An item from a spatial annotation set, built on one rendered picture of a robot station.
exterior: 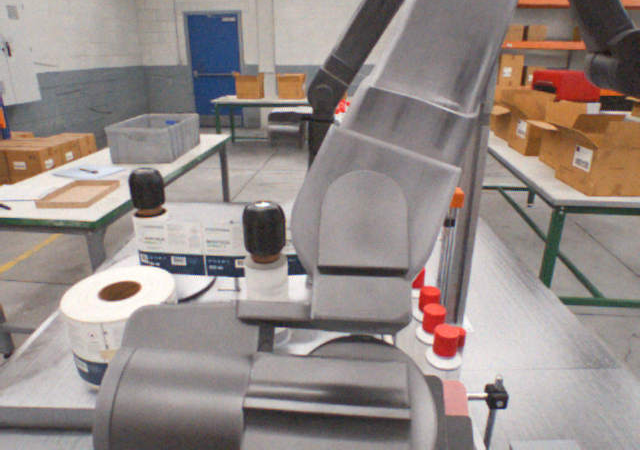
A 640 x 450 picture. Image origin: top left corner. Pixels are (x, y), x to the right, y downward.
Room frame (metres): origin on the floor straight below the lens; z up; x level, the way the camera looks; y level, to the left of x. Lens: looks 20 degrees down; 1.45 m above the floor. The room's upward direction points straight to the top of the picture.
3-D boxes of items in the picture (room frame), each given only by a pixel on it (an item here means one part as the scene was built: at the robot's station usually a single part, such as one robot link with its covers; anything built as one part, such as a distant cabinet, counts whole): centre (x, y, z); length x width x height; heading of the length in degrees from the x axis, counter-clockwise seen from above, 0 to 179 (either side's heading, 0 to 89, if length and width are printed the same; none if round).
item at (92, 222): (2.59, 1.19, 0.40); 1.90 x 0.75 x 0.80; 174
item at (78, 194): (1.92, 1.14, 0.82); 0.34 x 0.24 x 0.03; 0
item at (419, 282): (0.68, -0.17, 0.98); 0.05 x 0.05 x 0.20
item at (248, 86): (6.55, 1.04, 0.97); 0.47 x 0.41 x 0.37; 170
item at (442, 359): (0.50, -0.18, 0.98); 0.05 x 0.05 x 0.20
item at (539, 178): (2.99, -1.65, 0.39); 2.20 x 0.80 x 0.78; 174
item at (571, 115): (2.55, -1.56, 0.96); 0.53 x 0.45 x 0.37; 86
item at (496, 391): (0.51, -0.25, 0.91); 0.07 x 0.03 x 0.16; 90
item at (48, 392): (0.96, 0.27, 0.86); 0.80 x 0.67 x 0.05; 0
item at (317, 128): (0.76, 0.00, 1.31); 0.07 x 0.06 x 0.07; 84
